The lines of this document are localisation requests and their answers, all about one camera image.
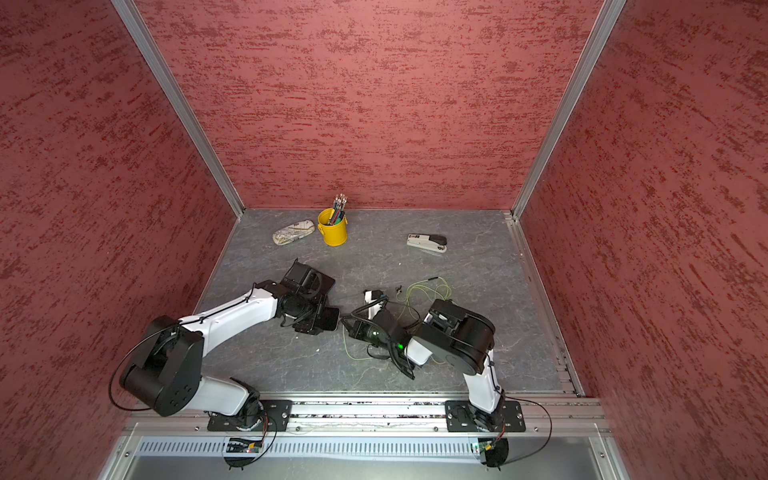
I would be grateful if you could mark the circuit board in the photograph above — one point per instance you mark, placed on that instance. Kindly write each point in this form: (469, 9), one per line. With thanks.
(486, 447)
(243, 446)

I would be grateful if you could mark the right aluminium corner post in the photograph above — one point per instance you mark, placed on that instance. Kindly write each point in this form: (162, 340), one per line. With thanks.
(603, 26)

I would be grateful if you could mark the patterned pencil pouch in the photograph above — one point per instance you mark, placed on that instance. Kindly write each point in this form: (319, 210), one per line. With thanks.
(293, 232)

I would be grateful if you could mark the pink-edged smartphone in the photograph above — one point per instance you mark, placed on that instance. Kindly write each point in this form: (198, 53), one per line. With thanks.
(306, 281)

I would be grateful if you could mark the blue-edged smartphone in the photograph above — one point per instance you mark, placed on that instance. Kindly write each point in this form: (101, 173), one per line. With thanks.
(325, 321)

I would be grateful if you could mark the pens in cup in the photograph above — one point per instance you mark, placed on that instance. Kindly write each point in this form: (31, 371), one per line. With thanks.
(338, 209)

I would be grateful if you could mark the aluminium front rail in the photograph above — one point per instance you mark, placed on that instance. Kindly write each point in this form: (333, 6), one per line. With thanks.
(391, 415)

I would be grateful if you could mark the white vented cable duct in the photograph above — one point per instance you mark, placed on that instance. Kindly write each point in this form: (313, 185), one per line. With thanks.
(439, 449)

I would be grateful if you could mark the left aluminium corner post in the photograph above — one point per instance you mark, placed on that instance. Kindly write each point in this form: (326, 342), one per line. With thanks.
(138, 30)

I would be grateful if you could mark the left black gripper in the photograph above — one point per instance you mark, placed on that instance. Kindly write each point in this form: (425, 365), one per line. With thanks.
(318, 299)

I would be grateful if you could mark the white black stapler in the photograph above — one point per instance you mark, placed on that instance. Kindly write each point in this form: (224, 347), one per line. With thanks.
(428, 242)

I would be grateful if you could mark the right circuit board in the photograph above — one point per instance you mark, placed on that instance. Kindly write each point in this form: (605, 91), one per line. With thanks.
(486, 447)

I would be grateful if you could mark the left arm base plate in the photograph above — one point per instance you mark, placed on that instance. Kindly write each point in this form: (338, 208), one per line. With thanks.
(272, 414)

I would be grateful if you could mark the aluminium corner post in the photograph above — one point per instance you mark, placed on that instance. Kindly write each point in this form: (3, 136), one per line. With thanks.
(138, 30)
(603, 26)

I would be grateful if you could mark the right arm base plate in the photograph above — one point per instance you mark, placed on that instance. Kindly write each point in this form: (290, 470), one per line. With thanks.
(462, 416)

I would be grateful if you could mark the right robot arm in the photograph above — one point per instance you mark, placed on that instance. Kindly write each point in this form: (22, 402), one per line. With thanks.
(450, 334)

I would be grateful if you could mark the yellow pen cup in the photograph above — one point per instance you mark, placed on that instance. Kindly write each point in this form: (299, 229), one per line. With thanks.
(332, 235)

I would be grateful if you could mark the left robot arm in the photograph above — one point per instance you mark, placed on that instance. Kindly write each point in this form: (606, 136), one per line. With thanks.
(164, 369)

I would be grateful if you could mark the left circuit board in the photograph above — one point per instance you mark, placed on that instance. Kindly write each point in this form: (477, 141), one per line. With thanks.
(243, 446)

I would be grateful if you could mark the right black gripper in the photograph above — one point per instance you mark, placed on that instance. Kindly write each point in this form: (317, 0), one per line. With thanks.
(358, 330)

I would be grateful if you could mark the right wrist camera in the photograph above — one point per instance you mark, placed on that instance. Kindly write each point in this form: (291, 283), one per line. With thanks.
(375, 301)

